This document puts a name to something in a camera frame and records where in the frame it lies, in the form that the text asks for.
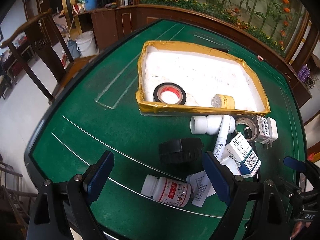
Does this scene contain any white marker tube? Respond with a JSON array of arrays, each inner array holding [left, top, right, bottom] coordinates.
[[213, 115, 234, 161]]

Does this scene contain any black ribbed plastic block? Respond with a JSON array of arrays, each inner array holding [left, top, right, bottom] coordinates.
[[158, 138, 203, 164]]

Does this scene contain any small white pill bottle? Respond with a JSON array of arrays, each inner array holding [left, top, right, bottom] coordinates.
[[221, 157, 241, 176]]

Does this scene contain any white flat charger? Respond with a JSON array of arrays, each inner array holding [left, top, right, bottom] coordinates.
[[186, 171, 216, 207]]

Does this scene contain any white green medicine box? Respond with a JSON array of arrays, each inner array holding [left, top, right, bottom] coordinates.
[[225, 132, 261, 178]]

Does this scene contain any white plug adapter barcode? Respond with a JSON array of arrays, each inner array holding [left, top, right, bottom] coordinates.
[[252, 115, 278, 148]]

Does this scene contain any large white plastic bottle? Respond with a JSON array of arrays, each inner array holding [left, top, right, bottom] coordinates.
[[190, 115, 223, 135]]

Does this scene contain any white bottle red label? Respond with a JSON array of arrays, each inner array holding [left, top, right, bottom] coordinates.
[[141, 174, 191, 207]]

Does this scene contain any beige masking tape roll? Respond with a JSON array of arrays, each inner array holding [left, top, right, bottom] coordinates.
[[235, 117, 258, 142]]

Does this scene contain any yellow tape roll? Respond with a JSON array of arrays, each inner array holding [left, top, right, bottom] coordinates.
[[212, 94, 235, 109]]

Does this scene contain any black electrical tape roll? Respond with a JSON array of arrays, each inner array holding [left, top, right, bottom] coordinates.
[[153, 82, 187, 105]]

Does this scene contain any yellow taped foam tray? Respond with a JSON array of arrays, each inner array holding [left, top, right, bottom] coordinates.
[[136, 40, 271, 116]]

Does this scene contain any black pen on table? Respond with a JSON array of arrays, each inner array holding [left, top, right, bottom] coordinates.
[[213, 47, 229, 53]]

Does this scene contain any grey blue watering can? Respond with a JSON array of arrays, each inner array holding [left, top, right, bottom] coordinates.
[[67, 40, 80, 59]]

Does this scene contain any white plastic bucket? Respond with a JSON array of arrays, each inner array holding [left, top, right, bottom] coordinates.
[[75, 30, 97, 57]]

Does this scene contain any artificial flower planter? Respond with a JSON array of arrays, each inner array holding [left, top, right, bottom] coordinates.
[[140, 0, 308, 56]]

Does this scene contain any wooden cabinet counter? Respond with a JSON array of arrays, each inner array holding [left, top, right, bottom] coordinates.
[[75, 3, 313, 108]]

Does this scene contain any dark wooden chair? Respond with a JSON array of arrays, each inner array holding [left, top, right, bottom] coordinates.
[[1, 9, 96, 104]]

